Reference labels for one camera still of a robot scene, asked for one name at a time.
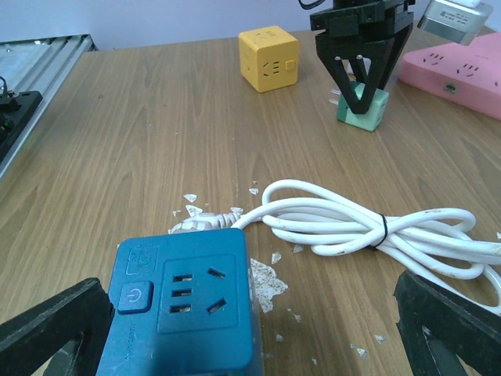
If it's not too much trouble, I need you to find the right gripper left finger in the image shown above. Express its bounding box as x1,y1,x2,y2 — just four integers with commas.
1,277,115,375

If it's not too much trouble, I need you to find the pink triangular socket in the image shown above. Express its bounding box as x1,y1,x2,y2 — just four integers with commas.
399,32,500,120

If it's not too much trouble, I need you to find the blue cube adapter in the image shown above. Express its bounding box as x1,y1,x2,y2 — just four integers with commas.
98,229,264,375

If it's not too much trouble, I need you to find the light green plug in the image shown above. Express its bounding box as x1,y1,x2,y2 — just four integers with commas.
327,80,391,132

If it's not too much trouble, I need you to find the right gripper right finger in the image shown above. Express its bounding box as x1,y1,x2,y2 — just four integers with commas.
394,270,500,375

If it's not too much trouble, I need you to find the white cord of teal strip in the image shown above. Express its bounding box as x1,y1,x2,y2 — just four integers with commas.
168,179,501,318

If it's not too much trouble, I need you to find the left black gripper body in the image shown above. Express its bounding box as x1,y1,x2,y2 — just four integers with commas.
310,0,414,47

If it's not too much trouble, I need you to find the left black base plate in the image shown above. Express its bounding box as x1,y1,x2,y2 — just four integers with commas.
0,77,43,161

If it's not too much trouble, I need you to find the yellow cube adapter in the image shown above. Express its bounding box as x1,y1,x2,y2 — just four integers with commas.
238,26,300,93

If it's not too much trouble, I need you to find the aluminium front rail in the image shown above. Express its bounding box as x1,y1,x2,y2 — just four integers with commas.
1,34,96,175

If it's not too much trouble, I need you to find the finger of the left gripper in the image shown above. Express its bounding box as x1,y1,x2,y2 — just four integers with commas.
367,25,413,91
315,34,372,114

